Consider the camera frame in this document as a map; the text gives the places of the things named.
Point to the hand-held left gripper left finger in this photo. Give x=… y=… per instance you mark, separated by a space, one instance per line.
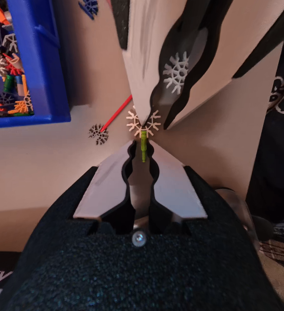
x=103 y=187

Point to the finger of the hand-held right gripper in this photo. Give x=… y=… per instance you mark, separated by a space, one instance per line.
x=142 y=60
x=229 y=48

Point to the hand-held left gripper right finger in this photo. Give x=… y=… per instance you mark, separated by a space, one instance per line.
x=178 y=189

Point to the white snowflake connector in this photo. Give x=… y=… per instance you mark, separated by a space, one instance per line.
x=135 y=123
x=176 y=73

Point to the dark grey snowflake connector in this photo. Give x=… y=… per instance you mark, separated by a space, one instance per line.
x=98 y=134

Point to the lime green rod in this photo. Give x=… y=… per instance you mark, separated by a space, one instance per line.
x=143 y=148

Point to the long red rod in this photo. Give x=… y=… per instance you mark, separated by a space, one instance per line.
x=117 y=112

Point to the blue plastic bin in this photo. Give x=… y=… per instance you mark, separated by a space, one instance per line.
x=47 y=73

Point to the pile of colourful construction pieces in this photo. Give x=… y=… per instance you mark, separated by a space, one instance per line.
x=8 y=73

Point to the blue snowflake connector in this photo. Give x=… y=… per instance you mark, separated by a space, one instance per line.
x=89 y=7

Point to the person's dark printed t-shirt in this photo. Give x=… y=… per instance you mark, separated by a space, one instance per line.
x=273 y=145

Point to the person's plaid shirt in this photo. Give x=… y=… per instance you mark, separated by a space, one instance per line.
x=278 y=243

